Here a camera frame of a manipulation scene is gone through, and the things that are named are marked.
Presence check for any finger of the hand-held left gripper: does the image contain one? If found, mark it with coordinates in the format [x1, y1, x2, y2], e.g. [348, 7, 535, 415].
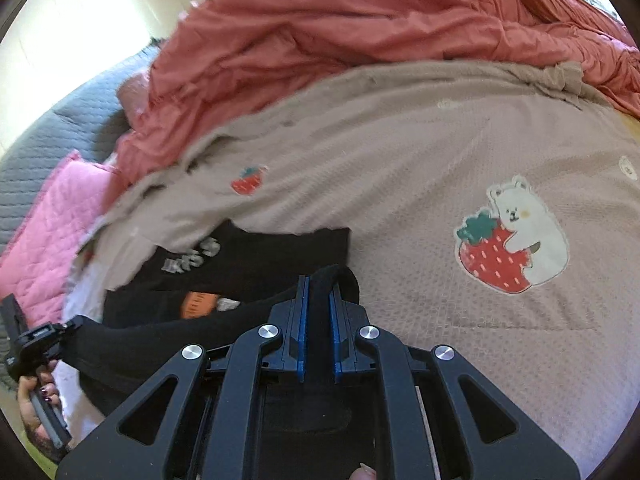
[59, 314, 93, 341]

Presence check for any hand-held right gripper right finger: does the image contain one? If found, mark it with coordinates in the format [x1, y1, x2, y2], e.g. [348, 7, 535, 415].
[327, 285, 583, 480]

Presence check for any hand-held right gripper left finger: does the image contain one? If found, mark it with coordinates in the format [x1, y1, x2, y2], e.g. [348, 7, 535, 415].
[55, 275, 311, 480]

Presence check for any black sweater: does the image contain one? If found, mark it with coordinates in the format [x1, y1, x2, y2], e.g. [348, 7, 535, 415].
[60, 225, 376, 480]

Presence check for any person's left hand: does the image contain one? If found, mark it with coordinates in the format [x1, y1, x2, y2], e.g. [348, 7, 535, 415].
[16, 371, 68, 463]

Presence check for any pink quilted pillow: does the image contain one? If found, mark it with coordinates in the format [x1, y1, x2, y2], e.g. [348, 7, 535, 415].
[0, 149, 121, 331]

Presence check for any grey quilted pillow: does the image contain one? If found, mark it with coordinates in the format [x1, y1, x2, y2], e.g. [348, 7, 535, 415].
[0, 42, 166, 271]

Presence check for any printed beige blanket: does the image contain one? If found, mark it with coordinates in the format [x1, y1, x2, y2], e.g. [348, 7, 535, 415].
[47, 60, 640, 480]

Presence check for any small pink pillow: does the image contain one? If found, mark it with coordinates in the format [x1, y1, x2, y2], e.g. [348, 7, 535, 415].
[117, 72, 157, 122]

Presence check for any coral duvet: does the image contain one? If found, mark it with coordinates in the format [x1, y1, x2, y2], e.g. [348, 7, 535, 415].
[107, 0, 640, 181]

